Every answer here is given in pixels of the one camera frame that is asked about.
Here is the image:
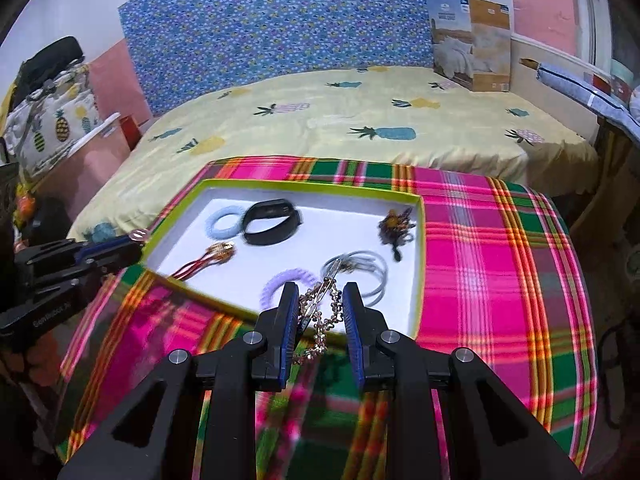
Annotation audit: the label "yellow shallow box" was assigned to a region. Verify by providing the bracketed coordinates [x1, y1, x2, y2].
[141, 178, 426, 339]

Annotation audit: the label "blue grey striped cloth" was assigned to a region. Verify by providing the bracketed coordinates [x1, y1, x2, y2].
[536, 61, 640, 143]

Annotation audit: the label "small purple spiral hair tie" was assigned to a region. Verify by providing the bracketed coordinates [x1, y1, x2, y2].
[202, 210, 246, 242]

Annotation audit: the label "brown bead bracelet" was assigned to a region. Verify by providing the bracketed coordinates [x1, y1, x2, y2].
[376, 208, 417, 263]

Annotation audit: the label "orange packet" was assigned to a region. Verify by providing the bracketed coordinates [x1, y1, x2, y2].
[14, 192, 38, 221]

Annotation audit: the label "large purple spiral hair tie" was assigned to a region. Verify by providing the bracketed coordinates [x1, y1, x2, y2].
[260, 269, 321, 313]

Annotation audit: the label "red box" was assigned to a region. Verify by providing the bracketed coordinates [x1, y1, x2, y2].
[119, 116, 143, 151]

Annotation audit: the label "yellow pineapple bedsheet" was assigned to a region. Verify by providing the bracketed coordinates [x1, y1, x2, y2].
[66, 65, 600, 246]

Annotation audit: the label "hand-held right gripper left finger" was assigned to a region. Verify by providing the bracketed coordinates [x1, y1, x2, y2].
[57, 282, 301, 480]

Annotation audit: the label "black wristband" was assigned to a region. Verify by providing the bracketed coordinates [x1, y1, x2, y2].
[241, 200, 303, 247]

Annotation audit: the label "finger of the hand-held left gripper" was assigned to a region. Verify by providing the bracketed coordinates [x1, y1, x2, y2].
[15, 236, 138, 266]
[30, 246, 146, 283]

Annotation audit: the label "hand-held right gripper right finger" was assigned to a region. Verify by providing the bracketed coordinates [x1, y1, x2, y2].
[341, 282, 583, 480]

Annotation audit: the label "pineapple print bag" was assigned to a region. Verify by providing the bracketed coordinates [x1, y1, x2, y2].
[5, 62, 101, 181]

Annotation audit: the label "red knot cord charm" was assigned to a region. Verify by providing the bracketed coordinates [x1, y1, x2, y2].
[167, 241, 237, 281]

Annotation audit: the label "bedding package box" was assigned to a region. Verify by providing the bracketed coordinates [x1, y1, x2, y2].
[427, 0, 516, 93]

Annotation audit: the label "grey cord bracelets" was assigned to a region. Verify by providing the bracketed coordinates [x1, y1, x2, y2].
[320, 250, 390, 306]

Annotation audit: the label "wooden side table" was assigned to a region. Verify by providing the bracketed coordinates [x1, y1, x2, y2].
[570, 115, 636, 231]

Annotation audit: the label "white board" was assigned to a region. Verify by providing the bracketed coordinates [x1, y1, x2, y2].
[70, 112, 122, 153]

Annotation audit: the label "blue floral headboard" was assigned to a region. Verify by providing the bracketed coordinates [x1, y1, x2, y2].
[117, 0, 460, 120]

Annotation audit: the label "pink green plaid cloth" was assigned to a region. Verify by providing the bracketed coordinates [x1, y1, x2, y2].
[54, 156, 598, 480]

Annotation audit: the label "black bag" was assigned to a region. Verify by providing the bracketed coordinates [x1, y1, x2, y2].
[17, 36, 85, 91]

